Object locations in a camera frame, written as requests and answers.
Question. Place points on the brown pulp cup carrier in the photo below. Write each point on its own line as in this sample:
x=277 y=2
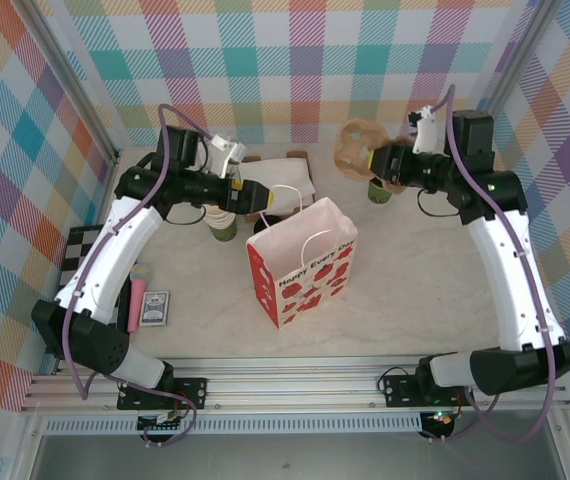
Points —
x=350 y=167

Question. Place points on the green paper cup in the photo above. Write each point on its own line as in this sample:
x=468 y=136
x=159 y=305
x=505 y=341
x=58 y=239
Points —
x=221 y=224
x=220 y=220
x=380 y=195

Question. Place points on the white red paper gift bag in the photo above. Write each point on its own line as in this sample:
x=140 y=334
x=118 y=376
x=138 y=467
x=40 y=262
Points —
x=305 y=290

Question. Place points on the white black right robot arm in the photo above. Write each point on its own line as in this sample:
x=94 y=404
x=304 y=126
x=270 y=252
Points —
x=515 y=280

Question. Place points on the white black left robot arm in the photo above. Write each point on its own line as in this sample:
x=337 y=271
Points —
x=110 y=250

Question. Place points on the black plastic cup lid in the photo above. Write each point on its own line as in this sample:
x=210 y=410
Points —
x=274 y=220

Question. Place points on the white paper napkin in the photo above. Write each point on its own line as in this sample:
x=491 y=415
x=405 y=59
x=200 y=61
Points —
x=285 y=172

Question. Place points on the white napkins on tray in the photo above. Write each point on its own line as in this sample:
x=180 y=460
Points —
x=297 y=154

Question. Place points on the white wrapped straw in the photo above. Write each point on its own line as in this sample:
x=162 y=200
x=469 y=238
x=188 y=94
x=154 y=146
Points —
x=226 y=137

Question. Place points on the pink toy microphone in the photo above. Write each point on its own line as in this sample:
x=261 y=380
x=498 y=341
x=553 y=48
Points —
x=137 y=300

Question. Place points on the blue playing card box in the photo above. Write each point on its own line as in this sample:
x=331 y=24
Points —
x=155 y=310

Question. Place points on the black silver chessboard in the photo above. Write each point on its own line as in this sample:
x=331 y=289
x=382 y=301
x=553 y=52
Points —
x=77 y=250

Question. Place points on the left circuit board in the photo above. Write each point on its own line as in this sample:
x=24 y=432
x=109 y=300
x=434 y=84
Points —
x=162 y=425

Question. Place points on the circuit board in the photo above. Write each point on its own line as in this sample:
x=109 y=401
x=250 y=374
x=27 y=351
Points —
x=440 y=419
x=162 y=425

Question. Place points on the right circuit board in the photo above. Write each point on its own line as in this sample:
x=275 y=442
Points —
x=440 y=419

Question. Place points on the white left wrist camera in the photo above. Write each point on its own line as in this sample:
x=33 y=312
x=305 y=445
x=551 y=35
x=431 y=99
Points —
x=227 y=157

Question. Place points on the aluminium corner post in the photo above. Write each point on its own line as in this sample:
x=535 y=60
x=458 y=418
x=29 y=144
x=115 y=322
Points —
x=65 y=70
x=525 y=50

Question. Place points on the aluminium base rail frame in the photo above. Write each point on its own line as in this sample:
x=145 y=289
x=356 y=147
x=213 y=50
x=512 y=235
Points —
x=290 y=387

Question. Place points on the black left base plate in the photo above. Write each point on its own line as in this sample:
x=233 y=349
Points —
x=190 y=395

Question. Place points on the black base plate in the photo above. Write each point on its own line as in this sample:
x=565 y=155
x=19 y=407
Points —
x=190 y=395
x=400 y=395

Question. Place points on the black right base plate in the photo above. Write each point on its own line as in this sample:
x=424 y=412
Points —
x=400 y=395

